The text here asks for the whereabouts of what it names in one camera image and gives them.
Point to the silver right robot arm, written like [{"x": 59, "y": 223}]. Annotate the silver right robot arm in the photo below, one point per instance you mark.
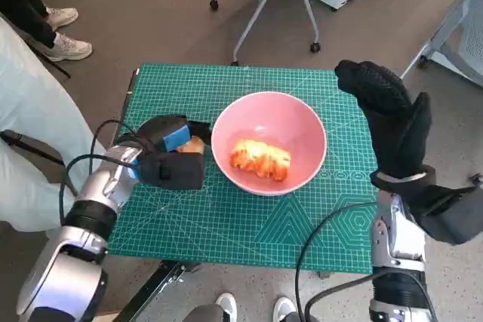
[{"x": 392, "y": 231}]

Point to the small black floor object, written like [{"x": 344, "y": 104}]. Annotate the small black floor object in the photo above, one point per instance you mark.
[{"x": 477, "y": 178}]

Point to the long toy bread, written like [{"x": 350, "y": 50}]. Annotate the long toy bread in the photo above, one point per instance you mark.
[{"x": 260, "y": 160}]

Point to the thin black rod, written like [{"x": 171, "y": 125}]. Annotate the thin black rod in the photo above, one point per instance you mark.
[{"x": 56, "y": 67}]

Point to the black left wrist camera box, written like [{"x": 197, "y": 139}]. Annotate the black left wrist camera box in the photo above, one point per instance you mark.
[{"x": 177, "y": 171}]

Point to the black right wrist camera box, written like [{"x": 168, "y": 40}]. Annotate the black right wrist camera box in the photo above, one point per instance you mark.
[{"x": 449, "y": 216}]

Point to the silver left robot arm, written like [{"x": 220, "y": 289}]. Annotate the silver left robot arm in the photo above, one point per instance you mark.
[{"x": 105, "y": 182}]

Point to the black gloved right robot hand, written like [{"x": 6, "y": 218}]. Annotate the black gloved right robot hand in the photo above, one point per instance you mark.
[{"x": 392, "y": 129}]

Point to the small grey table clip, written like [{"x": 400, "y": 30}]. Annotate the small grey table clip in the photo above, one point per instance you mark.
[{"x": 324, "y": 275}]

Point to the round toy bread roll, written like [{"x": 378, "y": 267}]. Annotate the round toy bread roll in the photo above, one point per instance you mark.
[{"x": 193, "y": 145}]

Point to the pink bowl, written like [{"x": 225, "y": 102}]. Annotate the pink bowl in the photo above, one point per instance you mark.
[{"x": 264, "y": 118}]

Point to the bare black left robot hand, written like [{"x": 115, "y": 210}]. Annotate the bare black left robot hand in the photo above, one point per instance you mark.
[{"x": 166, "y": 124}]

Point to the black metal table bracket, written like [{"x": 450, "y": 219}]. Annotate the black metal table bracket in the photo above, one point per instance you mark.
[{"x": 158, "y": 288}]

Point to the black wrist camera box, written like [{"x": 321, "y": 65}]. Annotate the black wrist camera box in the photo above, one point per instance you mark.
[
  {"x": 449, "y": 216},
  {"x": 177, "y": 171}
]

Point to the white shoe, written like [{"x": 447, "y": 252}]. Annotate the white shoe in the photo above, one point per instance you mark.
[
  {"x": 283, "y": 307},
  {"x": 226, "y": 305}
]

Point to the green cutting mat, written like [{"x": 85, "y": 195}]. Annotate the green cutting mat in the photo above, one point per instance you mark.
[{"x": 211, "y": 224}]

